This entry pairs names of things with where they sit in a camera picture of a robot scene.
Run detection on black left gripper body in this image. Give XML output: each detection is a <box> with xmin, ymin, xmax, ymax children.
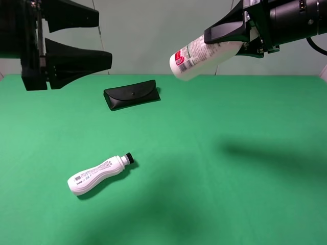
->
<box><xmin>1</xmin><ymin>1</ymin><xmax>55</xmax><ymax>91</ymax></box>

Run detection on green table cloth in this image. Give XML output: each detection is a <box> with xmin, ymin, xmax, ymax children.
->
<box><xmin>1</xmin><ymin>75</ymin><xmax>326</xmax><ymax>244</ymax></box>

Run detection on white bottle with black cap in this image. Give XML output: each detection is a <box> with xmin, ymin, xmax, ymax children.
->
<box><xmin>67</xmin><ymin>153</ymin><xmax>134</xmax><ymax>196</ymax></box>

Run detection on black leather glasses case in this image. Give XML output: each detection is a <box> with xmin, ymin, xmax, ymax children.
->
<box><xmin>103</xmin><ymin>80</ymin><xmax>160</xmax><ymax>111</ymax></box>

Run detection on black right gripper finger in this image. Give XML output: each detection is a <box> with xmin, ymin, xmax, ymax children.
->
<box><xmin>203</xmin><ymin>1</ymin><xmax>249</xmax><ymax>44</ymax></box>
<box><xmin>236</xmin><ymin>40</ymin><xmax>265</xmax><ymax>58</ymax></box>

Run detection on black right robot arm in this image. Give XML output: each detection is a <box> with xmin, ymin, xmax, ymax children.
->
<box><xmin>204</xmin><ymin>0</ymin><xmax>326</xmax><ymax>58</ymax></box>

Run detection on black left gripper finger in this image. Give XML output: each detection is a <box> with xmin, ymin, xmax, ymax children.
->
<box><xmin>45</xmin><ymin>39</ymin><xmax>112</xmax><ymax>89</ymax></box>
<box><xmin>42</xmin><ymin>0</ymin><xmax>99</xmax><ymax>33</ymax></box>

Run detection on white plastic milk bottle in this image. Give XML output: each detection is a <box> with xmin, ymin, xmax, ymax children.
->
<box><xmin>169</xmin><ymin>35</ymin><xmax>243</xmax><ymax>81</ymax></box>

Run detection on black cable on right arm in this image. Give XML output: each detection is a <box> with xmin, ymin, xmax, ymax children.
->
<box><xmin>306</xmin><ymin>37</ymin><xmax>327</xmax><ymax>56</ymax></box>

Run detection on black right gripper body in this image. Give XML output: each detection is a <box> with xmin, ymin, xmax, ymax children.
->
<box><xmin>243</xmin><ymin>1</ymin><xmax>279</xmax><ymax>53</ymax></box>

